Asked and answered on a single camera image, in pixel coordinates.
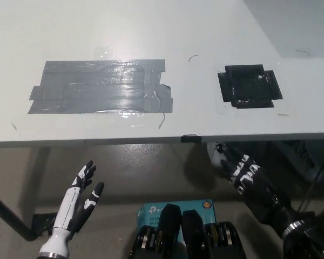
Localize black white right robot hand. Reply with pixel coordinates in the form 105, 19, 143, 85
221, 152, 298, 233

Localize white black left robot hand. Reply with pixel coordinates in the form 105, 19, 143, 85
52, 160, 105, 238

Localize teal router box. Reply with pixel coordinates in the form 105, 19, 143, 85
137, 199, 217, 243

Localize black table leg bar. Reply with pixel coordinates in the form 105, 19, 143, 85
0, 187, 38, 241

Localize small black edge tape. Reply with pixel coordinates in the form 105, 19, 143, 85
181, 133, 203, 144

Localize grey duct tape patch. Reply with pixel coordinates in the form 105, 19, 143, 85
26, 59, 174, 114

